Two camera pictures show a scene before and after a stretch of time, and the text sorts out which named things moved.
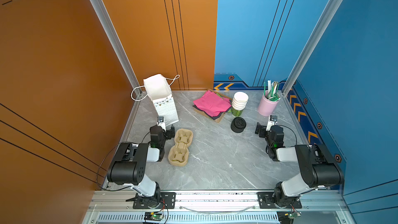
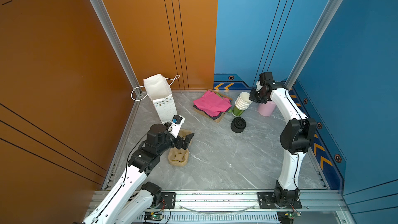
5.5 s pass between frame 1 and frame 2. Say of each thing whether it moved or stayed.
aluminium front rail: stayed
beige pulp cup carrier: stayed
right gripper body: moved
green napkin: stayed
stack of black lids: stayed
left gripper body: moved
